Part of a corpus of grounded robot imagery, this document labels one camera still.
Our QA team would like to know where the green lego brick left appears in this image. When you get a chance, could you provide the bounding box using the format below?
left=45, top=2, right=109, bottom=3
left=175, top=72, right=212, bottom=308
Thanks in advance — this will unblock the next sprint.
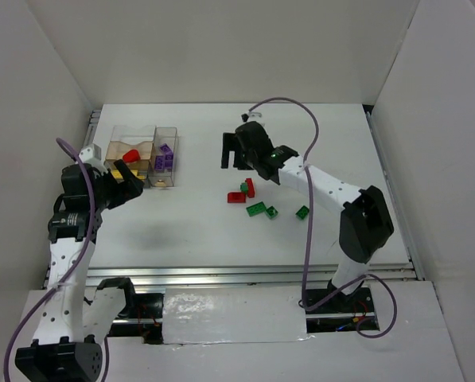
left=246, top=201, right=267, bottom=217

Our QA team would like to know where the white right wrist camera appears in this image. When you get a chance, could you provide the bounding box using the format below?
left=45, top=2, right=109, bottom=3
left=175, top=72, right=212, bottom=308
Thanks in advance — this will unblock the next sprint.
left=241, top=111, right=262, bottom=123

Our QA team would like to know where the purple lego brick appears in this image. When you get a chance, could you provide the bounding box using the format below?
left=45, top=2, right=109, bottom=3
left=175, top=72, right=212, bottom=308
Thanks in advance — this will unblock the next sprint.
left=154, top=155, right=165, bottom=173

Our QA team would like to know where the white foil covered panel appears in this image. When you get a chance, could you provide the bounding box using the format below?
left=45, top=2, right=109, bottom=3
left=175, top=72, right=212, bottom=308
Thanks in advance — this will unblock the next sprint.
left=162, top=286, right=307, bottom=345

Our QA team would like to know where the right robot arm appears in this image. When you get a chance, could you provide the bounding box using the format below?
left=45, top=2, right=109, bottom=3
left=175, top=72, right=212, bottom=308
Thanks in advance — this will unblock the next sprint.
left=221, top=122, right=394, bottom=303

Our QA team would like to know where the red flower lego piece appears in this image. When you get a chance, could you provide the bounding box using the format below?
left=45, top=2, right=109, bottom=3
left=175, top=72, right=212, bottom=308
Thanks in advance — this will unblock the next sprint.
left=123, top=149, right=141, bottom=163

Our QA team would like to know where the red long lego brick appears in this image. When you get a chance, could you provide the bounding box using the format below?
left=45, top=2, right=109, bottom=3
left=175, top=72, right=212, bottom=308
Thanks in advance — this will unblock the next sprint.
left=245, top=178, right=255, bottom=198

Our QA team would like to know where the green lego brick right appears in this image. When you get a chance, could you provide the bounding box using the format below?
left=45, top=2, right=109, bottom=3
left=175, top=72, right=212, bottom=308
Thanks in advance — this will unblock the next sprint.
left=295, top=205, right=310, bottom=220

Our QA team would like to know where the red flat lego brick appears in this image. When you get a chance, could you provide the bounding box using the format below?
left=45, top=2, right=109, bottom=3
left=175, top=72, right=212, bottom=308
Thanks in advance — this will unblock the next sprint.
left=227, top=192, right=247, bottom=204

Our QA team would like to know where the clear compartment organizer tray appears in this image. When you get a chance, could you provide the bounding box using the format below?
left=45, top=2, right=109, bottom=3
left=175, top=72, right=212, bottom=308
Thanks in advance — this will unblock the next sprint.
left=105, top=125, right=156, bottom=188

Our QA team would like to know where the aluminium front rail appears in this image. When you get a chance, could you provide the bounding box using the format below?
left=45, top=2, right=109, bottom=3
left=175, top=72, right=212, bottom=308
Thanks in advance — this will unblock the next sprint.
left=86, top=263, right=418, bottom=288

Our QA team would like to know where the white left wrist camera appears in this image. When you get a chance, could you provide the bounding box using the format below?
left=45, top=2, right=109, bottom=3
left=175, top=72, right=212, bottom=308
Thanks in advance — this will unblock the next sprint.
left=79, top=144, right=101, bottom=166

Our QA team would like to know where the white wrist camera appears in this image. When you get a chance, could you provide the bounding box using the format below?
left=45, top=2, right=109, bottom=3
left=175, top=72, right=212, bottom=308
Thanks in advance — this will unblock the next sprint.
left=79, top=144, right=101, bottom=166
left=241, top=111, right=262, bottom=123

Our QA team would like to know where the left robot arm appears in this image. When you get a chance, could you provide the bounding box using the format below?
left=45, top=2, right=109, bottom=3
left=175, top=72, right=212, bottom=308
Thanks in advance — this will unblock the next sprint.
left=14, top=160, right=143, bottom=381

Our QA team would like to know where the clear narrow container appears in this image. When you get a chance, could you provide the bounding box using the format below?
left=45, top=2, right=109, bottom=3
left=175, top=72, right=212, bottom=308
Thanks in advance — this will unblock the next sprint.
left=148, top=127, right=179, bottom=188

